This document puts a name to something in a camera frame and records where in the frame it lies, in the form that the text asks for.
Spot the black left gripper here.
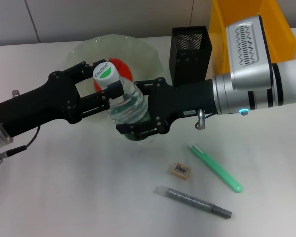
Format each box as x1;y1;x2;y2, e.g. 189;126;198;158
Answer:
0;58;125;138

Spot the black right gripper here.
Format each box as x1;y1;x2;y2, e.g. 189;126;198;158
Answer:
115;77;217;142

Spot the clear water bottle green label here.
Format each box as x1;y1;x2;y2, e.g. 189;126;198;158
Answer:
92;61;156;147

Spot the orange fruit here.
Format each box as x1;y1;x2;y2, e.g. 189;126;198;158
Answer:
93;58;133;93

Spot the pale green glass fruit plate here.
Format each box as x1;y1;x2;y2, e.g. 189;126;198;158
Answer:
64;34;167;125

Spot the black mesh pen holder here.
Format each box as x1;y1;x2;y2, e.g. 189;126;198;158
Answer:
168;25;213;87

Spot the beige eraser with barcode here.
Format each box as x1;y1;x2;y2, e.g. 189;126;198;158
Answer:
170;161;191;181

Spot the mint green pen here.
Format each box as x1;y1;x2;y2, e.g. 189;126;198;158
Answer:
187;143;244;193

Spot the grey marker pen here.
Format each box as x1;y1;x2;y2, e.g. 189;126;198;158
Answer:
154;185;232;220

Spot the yellow plastic bin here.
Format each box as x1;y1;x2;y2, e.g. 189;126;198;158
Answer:
208;0;296;75

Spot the right gripper cable with plug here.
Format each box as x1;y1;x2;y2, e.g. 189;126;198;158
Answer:
194;108;219;131

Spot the gripper cable with plug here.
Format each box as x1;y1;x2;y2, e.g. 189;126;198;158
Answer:
0;90;42;165
194;108;219;131

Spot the left gripper cable with plug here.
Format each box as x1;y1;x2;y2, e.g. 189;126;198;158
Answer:
0;90;42;165

